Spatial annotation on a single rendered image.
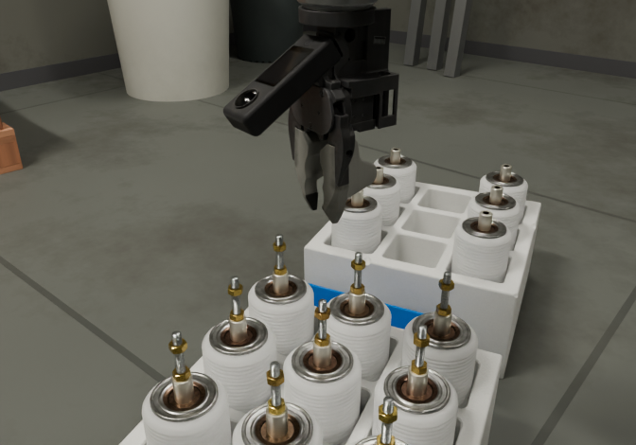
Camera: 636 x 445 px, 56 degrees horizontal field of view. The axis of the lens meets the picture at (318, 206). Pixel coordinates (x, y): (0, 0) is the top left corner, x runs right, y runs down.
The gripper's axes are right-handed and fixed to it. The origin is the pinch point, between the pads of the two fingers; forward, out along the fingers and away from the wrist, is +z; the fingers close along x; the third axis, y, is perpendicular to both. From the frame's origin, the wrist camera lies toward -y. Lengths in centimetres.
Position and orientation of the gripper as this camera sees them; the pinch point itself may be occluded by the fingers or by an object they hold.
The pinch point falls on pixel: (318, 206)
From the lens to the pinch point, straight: 62.7
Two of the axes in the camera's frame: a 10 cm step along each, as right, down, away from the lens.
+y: 8.3, -2.4, 5.0
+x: -5.5, -3.6, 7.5
